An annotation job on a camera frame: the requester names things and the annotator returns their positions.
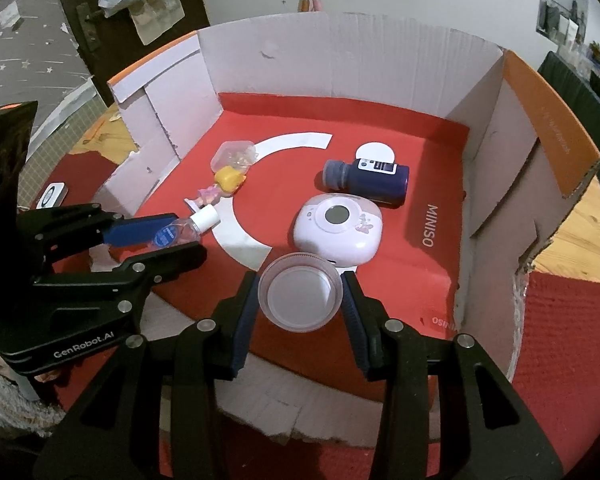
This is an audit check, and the metal door handle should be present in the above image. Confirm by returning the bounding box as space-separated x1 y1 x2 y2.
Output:
75 2 103 51

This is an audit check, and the pink figure toy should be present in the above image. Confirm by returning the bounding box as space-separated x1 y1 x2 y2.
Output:
183 185 221 211

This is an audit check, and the pale pink rounded device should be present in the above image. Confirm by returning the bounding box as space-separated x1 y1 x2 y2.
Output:
292 192 383 268

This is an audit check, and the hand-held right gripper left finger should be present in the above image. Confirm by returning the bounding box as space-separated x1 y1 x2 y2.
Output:
32 271 258 480

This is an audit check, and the clear bottle white cap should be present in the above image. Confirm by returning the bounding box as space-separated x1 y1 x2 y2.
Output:
150 205 221 251

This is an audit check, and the dark green covered table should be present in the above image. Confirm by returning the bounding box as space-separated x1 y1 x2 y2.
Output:
537 50 600 171

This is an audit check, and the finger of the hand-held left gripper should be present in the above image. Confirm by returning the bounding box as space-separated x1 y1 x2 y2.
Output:
32 241 208 319
16 203 184 262

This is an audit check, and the person's left forearm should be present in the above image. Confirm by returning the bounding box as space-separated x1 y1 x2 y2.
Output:
0 347 68 441

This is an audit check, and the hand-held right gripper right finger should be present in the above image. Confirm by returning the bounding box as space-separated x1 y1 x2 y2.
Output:
341 270 566 480

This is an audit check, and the white square flat device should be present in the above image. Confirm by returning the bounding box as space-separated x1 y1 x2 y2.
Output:
36 182 70 209

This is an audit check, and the dark blue bottle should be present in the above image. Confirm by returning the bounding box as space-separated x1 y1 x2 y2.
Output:
321 157 411 207

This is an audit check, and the orange white cardboard box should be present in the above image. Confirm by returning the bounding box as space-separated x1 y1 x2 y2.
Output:
87 10 600 448

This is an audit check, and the yellow duck toy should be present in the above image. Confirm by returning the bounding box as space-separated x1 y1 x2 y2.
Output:
214 166 248 195

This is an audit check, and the wall mirror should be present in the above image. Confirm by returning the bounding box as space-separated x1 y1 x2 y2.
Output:
535 0 588 46

